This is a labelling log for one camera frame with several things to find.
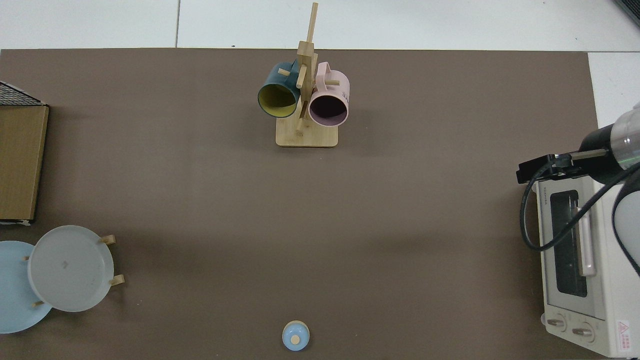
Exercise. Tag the pale toaster oven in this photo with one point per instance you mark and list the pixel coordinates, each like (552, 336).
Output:
(607, 290)

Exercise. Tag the dark grey panel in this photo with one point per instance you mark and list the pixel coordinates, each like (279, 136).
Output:
(630, 10)

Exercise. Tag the brown table cloth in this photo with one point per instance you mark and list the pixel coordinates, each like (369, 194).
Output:
(350, 225)

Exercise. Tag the pink mug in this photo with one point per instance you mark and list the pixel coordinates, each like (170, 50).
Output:
(332, 90)

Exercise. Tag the wooden cup stand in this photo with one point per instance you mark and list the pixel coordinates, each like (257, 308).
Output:
(306, 136)

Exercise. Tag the dark teal mug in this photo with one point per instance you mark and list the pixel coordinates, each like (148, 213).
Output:
(277, 80)

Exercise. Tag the wooden plate rack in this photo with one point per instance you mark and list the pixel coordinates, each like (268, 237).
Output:
(108, 240)

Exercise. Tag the grey plate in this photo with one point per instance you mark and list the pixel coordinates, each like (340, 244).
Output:
(70, 270)

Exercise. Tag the light blue plate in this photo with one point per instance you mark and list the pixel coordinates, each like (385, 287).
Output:
(15, 290)

